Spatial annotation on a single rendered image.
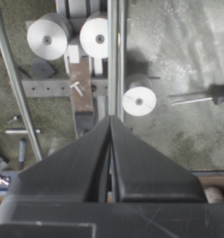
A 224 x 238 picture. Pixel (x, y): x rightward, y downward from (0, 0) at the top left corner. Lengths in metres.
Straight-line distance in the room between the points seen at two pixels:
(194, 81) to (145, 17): 0.15
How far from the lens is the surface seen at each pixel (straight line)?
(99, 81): 0.36
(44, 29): 0.30
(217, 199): 1.94
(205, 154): 0.56
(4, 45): 0.23
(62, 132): 0.49
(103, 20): 0.29
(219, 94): 0.44
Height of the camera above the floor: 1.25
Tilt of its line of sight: 54 degrees down
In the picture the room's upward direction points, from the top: 179 degrees counter-clockwise
